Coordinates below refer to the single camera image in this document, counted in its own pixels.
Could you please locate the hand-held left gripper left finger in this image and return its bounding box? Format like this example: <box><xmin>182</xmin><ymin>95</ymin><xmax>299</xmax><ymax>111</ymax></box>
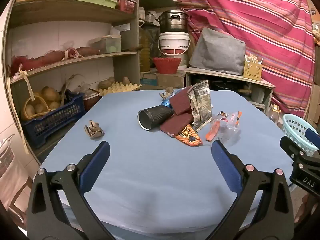
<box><xmin>26</xmin><ymin>141</ymin><xmax>118</xmax><ymax>240</ymax></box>

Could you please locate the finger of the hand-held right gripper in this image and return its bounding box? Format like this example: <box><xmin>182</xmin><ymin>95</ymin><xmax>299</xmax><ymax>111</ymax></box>
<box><xmin>279</xmin><ymin>135</ymin><xmax>308</xmax><ymax>159</ymax></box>
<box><xmin>305</xmin><ymin>128</ymin><xmax>320</xmax><ymax>152</ymax></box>

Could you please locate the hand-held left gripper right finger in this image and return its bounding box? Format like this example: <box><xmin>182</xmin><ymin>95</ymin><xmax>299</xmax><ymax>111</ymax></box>
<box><xmin>205</xmin><ymin>140</ymin><xmax>294</xmax><ymax>240</ymax></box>

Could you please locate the light blue plastic basket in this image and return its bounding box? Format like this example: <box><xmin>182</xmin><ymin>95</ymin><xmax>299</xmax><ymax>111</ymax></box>
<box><xmin>282</xmin><ymin>114</ymin><xmax>320</xmax><ymax>157</ymax></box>

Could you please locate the brown paper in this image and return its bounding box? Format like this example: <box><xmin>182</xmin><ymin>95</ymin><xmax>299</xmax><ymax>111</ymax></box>
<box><xmin>84</xmin><ymin>120</ymin><xmax>104</xmax><ymax>138</ymax></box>

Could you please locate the clear wrapper with orange print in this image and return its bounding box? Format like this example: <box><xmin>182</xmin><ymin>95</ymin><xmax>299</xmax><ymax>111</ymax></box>
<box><xmin>205</xmin><ymin>111</ymin><xmax>242</xmax><ymax>145</ymax></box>

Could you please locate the orange snack packet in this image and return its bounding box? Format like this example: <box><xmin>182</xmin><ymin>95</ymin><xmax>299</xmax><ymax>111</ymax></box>
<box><xmin>174</xmin><ymin>125</ymin><xmax>203</xmax><ymax>147</ymax></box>

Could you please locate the maroon sponge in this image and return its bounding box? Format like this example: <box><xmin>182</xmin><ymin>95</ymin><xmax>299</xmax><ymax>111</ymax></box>
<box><xmin>169</xmin><ymin>87</ymin><xmax>194</xmax><ymax>115</ymax></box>
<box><xmin>159</xmin><ymin>113</ymin><xmax>194</xmax><ymax>138</ymax></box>

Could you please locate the cardboard box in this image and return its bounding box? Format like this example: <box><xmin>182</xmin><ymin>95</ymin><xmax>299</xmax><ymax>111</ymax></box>
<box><xmin>306</xmin><ymin>85</ymin><xmax>320</xmax><ymax>123</ymax></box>
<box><xmin>140</xmin><ymin>71</ymin><xmax>187</xmax><ymax>89</ymax></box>

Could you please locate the blue tablecloth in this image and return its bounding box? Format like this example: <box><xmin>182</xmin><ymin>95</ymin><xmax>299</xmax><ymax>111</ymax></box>
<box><xmin>40</xmin><ymin>90</ymin><xmax>294</xmax><ymax>240</ymax></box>

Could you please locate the dark blue plastic crate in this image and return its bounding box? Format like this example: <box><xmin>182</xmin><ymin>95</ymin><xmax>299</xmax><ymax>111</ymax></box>
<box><xmin>21</xmin><ymin>92</ymin><xmax>85</xmax><ymax>149</ymax></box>

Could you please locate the silver snack packet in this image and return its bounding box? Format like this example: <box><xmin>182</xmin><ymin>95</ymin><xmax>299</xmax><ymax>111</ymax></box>
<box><xmin>187</xmin><ymin>80</ymin><xmax>213</xmax><ymax>132</ymax></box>

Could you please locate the black ribbed cup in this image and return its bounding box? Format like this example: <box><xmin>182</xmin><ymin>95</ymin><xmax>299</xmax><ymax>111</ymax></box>
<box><xmin>137</xmin><ymin>106</ymin><xmax>174</xmax><ymax>131</ymax></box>

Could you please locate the yellow egg tray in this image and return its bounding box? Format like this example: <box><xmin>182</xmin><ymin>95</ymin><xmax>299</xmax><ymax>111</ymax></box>
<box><xmin>99</xmin><ymin>81</ymin><xmax>142</xmax><ymax>97</ymax></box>

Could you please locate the yellow plastic utensil holder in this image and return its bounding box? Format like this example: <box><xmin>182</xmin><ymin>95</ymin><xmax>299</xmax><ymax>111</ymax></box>
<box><xmin>243</xmin><ymin>54</ymin><xmax>263</xmax><ymax>81</ymax></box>

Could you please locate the wicker basket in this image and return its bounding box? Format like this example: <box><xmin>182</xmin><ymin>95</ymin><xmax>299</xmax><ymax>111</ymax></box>
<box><xmin>20</xmin><ymin>92</ymin><xmax>53</xmax><ymax>122</ymax></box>

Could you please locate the blue plastic wrapper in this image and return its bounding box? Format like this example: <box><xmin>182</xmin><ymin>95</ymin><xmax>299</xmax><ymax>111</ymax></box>
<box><xmin>160</xmin><ymin>89</ymin><xmax>185</xmax><ymax>107</ymax></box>

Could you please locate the small wooden cabinet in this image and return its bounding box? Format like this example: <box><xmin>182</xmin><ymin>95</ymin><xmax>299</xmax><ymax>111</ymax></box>
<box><xmin>184</xmin><ymin>67</ymin><xmax>275</xmax><ymax>113</ymax></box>

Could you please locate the small brown crumpled scrap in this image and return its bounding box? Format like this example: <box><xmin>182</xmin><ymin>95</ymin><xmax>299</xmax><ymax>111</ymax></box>
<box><xmin>159</xmin><ymin>87</ymin><xmax>175</xmax><ymax>99</ymax></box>

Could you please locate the grey fabric bag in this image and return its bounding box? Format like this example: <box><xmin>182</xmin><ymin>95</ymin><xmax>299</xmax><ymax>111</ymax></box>
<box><xmin>189</xmin><ymin>27</ymin><xmax>246</xmax><ymax>75</ymax></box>

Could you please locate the red mesh bag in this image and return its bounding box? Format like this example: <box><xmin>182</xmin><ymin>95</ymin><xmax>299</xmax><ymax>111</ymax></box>
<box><xmin>10</xmin><ymin>46</ymin><xmax>100</xmax><ymax>74</ymax></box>

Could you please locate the red woven bowl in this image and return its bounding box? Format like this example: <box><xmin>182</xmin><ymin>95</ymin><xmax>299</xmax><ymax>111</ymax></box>
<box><xmin>152</xmin><ymin>57</ymin><xmax>182</xmax><ymax>74</ymax></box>

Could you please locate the clear plastic container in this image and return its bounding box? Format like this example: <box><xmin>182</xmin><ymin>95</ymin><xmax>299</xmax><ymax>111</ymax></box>
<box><xmin>89</xmin><ymin>35</ymin><xmax>122</xmax><ymax>54</ymax></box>

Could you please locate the large cooking oil bottle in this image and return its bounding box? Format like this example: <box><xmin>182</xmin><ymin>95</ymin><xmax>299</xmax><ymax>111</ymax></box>
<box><xmin>139</xmin><ymin>26</ymin><xmax>152</xmax><ymax>73</ymax></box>

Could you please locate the red striped cloth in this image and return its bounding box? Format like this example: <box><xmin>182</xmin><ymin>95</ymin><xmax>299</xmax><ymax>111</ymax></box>
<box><xmin>172</xmin><ymin>0</ymin><xmax>315</xmax><ymax>120</ymax></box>

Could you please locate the white plastic bucket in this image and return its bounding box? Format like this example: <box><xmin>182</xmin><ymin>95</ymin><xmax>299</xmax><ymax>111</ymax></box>
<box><xmin>158</xmin><ymin>32</ymin><xmax>190</xmax><ymax>70</ymax></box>

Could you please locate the wooden shelf unit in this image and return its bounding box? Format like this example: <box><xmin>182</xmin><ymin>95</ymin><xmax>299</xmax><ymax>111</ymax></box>
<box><xmin>2</xmin><ymin>0</ymin><xmax>180</xmax><ymax>160</ymax></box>

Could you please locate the metal cooking pot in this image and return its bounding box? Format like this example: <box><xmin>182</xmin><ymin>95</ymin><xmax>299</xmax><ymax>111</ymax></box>
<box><xmin>156</xmin><ymin>9</ymin><xmax>190</xmax><ymax>33</ymax></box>

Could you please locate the white jar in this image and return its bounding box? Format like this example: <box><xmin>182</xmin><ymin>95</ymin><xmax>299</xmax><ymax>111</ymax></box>
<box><xmin>146</xmin><ymin>10</ymin><xmax>160</xmax><ymax>24</ymax></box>

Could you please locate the small red basket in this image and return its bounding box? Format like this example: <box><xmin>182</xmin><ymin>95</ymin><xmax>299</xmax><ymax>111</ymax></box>
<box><xmin>116</xmin><ymin>0</ymin><xmax>137</xmax><ymax>14</ymax></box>

